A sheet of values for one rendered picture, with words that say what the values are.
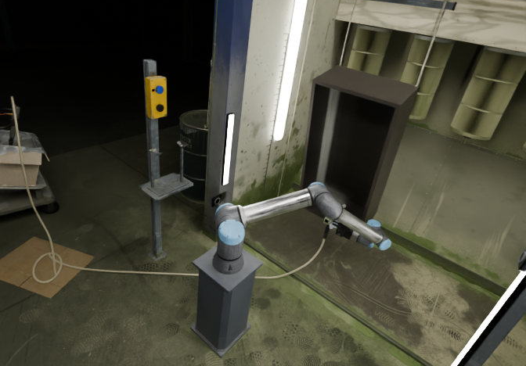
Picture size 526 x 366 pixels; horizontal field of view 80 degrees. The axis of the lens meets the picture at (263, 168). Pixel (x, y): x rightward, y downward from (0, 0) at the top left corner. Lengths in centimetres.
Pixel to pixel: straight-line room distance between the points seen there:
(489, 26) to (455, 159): 124
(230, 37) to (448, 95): 223
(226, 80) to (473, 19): 196
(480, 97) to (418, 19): 82
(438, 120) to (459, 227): 107
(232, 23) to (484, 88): 207
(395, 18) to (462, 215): 192
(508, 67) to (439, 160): 102
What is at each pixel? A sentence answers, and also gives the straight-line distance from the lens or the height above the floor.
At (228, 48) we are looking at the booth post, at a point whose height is 174.
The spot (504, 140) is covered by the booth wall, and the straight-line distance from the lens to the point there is 363.
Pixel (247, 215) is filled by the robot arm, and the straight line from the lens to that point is 195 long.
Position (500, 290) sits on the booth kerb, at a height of 12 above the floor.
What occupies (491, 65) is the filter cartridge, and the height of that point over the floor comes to 184.
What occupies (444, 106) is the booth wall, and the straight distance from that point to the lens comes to 361.
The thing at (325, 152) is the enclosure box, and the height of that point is 93.
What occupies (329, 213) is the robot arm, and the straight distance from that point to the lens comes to 193.
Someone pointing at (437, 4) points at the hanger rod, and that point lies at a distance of 231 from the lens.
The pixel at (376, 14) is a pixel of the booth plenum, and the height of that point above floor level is 207.
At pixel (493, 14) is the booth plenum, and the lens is 310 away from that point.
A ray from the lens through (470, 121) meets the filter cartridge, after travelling 322.
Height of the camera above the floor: 207
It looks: 29 degrees down
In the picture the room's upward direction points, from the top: 9 degrees clockwise
